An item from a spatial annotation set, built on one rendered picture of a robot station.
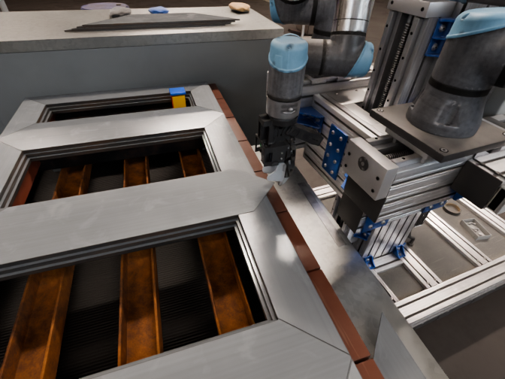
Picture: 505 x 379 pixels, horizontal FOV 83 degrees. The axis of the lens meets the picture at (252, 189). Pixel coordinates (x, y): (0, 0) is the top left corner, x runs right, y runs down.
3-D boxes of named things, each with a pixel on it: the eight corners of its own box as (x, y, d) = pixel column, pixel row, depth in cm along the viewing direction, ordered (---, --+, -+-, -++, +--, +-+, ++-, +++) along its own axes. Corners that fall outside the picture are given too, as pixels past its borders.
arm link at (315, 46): (316, 67, 72) (318, 83, 64) (272, 64, 73) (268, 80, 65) (322, 32, 67) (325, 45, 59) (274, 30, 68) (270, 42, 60)
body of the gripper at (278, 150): (254, 153, 74) (255, 109, 66) (285, 147, 77) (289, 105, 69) (264, 170, 69) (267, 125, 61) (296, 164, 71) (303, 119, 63)
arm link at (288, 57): (309, 34, 58) (310, 46, 52) (302, 88, 65) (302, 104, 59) (270, 32, 59) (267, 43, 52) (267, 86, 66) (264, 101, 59)
